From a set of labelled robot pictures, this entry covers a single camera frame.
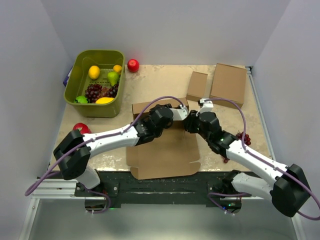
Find cardboard paper box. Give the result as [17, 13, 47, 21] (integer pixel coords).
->
[126, 96, 202, 181]

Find red grapes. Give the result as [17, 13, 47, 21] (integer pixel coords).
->
[223, 132, 251, 164]

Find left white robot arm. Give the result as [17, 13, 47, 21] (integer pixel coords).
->
[53, 104, 175, 196]

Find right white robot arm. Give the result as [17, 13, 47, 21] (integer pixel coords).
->
[183, 110, 312, 217]

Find small folded cardboard box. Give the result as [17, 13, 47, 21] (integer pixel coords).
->
[186, 71, 208, 102]

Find large folded cardboard box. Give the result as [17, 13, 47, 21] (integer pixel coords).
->
[209, 63, 247, 108]

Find red apple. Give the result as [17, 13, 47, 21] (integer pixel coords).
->
[127, 58, 140, 73]

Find green pear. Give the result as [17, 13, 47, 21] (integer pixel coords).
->
[107, 71, 120, 87]

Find yellow mango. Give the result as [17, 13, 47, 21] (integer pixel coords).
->
[95, 97, 114, 105]

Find small orange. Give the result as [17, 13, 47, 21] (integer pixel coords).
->
[113, 64, 123, 75]

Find dark grapes in basket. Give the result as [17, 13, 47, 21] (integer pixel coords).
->
[84, 83, 119, 103]

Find red dragon fruit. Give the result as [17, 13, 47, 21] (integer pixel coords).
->
[72, 122, 92, 135]

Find yellow lemon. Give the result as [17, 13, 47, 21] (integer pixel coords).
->
[88, 65, 100, 80]

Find green lime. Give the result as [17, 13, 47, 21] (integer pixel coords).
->
[74, 95, 90, 104]

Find green plastic basket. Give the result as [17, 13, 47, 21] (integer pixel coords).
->
[64, 49, 126, 118]

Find purple white booklet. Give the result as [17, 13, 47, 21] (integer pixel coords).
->
[62, 67, 73, 87]

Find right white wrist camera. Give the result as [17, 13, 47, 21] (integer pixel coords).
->
[196, 98, 214, 116]

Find right aluminium rail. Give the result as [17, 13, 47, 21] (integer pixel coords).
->
[245, 66, 307, 240]

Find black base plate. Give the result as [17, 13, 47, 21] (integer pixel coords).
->
[71, 170, 243, 213]

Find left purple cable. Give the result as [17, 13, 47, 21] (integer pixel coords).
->
[24, 95, 187, 213]

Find purple cable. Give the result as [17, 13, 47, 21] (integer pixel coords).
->
[24, 95, 187, 213]
[209, 97, 320, 221]

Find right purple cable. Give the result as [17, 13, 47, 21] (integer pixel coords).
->
[209, 97, 320, 221]

